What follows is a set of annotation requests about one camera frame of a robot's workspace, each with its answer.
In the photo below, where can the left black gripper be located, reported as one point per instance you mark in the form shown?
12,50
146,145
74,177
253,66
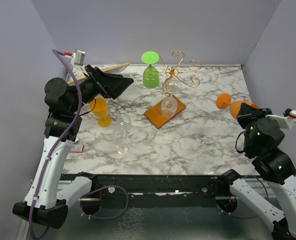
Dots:
107,84

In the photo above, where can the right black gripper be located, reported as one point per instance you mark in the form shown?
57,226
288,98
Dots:
247,111

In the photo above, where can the orange plastic wine glass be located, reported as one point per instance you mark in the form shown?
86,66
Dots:
225,101

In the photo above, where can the green plastic wine glass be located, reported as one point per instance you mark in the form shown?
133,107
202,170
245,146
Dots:
150,75

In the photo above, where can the clear wine glass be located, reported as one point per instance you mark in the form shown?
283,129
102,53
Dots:
119,138
169,103
124,121

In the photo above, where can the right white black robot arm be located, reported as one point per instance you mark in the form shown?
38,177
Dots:
263,135

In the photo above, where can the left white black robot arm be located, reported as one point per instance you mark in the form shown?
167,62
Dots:
45,204

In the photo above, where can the yellow-orange plastic wine glass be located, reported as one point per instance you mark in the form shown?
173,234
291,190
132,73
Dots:
99,108

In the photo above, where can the yellow framed whiteboard stand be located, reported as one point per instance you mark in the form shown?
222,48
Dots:
80,75

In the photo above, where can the small red white card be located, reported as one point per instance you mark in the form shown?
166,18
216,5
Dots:
76,148

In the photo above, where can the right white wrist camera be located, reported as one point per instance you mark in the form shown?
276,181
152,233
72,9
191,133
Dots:
285,122

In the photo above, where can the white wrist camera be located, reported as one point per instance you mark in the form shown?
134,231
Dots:
77,60
285,122

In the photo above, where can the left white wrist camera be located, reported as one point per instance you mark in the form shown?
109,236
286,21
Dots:
77,60

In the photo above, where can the gold wire wine glass rack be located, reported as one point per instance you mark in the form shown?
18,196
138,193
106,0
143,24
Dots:
154,114

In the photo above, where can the black metal base rail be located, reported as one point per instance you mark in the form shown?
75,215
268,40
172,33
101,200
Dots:
158,191

